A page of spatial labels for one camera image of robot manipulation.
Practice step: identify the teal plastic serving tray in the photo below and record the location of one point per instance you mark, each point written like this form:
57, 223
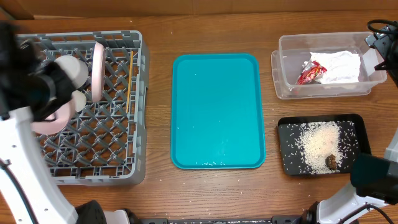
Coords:
216, 112

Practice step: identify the white cup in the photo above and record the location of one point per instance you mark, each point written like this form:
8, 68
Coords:
79, 100

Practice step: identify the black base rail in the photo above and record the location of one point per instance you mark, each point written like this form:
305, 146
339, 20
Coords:
283, 219

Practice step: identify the clear plastic bin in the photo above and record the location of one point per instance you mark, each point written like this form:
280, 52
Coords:
294, 52

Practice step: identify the red snack wrapper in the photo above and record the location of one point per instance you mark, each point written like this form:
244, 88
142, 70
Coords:
312, 70

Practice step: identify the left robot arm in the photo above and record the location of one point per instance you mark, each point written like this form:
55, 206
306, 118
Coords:
27, 186

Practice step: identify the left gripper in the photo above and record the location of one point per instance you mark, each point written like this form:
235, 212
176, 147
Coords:
56, 72

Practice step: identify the wooden chopstick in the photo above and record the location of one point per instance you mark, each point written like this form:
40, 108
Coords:
129, 81

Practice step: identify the grey plastic dish rack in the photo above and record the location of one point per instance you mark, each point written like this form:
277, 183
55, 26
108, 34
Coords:
101, 144

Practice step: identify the large white plate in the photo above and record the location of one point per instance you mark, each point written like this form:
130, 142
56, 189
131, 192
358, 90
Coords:
97, 72

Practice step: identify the small white plate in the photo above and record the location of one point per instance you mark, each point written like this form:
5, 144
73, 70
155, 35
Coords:
61, 118

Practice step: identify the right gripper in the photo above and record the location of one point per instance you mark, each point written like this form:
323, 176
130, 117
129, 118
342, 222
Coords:
382, 42

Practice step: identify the white napkin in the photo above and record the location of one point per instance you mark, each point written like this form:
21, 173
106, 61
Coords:
341, 67

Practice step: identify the pile of white rice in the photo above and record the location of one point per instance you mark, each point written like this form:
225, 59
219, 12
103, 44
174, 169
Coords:
320, 146

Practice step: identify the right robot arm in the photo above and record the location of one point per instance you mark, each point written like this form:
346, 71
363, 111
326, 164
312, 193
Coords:
373, 181

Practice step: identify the grey round bowl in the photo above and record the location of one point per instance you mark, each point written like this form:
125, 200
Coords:
76, 69

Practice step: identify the brown food scrap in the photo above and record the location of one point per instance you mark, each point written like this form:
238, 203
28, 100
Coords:
331, 162

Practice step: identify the black rectangular tray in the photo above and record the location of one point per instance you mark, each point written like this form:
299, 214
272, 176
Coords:
289, 124

